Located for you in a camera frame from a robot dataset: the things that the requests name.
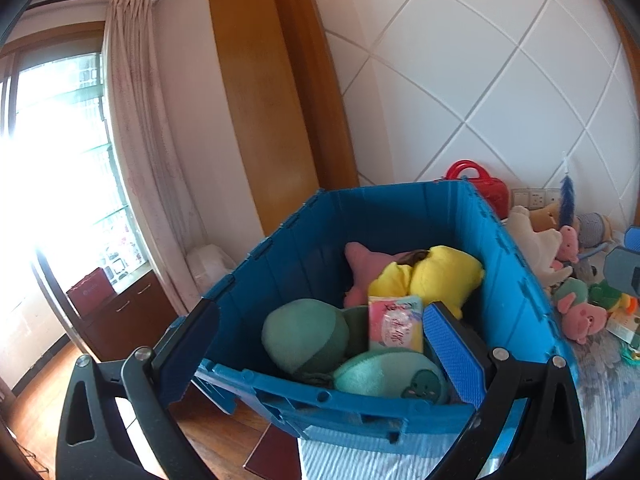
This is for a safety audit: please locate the white green box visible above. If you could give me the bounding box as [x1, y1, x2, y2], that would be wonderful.
[606, 307, 640, 347]

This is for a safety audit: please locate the cloth-covered desktop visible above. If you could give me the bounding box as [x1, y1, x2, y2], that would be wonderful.
[297, 330, 640, 480]

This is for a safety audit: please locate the green yellow duck plush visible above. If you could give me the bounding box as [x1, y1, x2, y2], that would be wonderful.
[589, 280, 638, 317]

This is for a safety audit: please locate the pink pig plush green dress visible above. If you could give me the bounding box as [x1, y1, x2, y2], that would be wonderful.
[552, 277, 608, 345]

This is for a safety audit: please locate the dark red box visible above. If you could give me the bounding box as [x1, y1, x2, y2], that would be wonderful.
[66, 266, 117, 317]

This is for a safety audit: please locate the blue feather toy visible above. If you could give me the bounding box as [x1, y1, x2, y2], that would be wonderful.
[559, 175, 576, 225]

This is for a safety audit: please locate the brown dog plush striped shirt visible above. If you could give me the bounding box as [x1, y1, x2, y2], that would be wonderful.
[527, 202, 616, 248]

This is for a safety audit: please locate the round green plush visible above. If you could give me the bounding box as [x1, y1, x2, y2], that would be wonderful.
[261, 298, 371, 376]

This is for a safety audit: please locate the pale pink curtain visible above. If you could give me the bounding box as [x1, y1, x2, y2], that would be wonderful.
[102, 0, 221, 306]

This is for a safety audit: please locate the white floor appliance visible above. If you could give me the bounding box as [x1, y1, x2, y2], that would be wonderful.
[186, 244, 238, 297]

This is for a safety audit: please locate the window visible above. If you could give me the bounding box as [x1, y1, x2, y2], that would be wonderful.
[0, 50, 151, 311]

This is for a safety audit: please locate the dark curtain rod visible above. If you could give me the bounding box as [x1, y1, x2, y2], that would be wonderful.
[25, 0, 163, 12]

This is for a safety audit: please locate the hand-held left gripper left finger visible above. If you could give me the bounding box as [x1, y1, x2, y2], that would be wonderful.
[55, 299, 221, 480]

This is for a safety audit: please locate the white cat plush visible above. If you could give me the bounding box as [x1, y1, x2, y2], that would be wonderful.
[502, 204, 573, 288]

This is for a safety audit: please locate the floral tissue pack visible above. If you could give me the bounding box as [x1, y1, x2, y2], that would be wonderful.
[367, 295, 427, 353]

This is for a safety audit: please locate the pink starfish plush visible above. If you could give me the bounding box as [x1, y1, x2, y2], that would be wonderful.
[342, 241, 416, 308]

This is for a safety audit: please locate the red toy suitcase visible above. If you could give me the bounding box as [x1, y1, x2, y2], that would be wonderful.
[442, 160, 511, 221]

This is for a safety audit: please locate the pink pig plush red dress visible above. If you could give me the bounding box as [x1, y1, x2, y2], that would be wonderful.
[552, 225, 581, 266]

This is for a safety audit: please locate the blue plastic crate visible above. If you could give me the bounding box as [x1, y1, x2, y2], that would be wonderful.
[167, 180, 581, 448]

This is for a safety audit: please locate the yellow striped plush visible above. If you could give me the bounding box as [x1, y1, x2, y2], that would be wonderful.
[369, 245, 487, 320]

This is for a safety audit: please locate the wall socket panel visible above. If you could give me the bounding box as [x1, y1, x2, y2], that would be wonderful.
[511, 187, 563, 211]

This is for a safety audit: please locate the dark wooden cabinet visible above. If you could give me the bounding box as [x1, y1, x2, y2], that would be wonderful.
[67, 267, 178, 361]

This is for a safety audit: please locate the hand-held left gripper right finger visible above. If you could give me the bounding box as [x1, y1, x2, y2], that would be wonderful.
[422, 301, 587, 480]

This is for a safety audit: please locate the pale green face plush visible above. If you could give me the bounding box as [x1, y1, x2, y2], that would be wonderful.
[332, 349, 451, 405]

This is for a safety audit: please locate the wooden wall trim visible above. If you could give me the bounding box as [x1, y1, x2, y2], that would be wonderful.
[605, 2, 640, 81]
[205, 0, 361, 236]

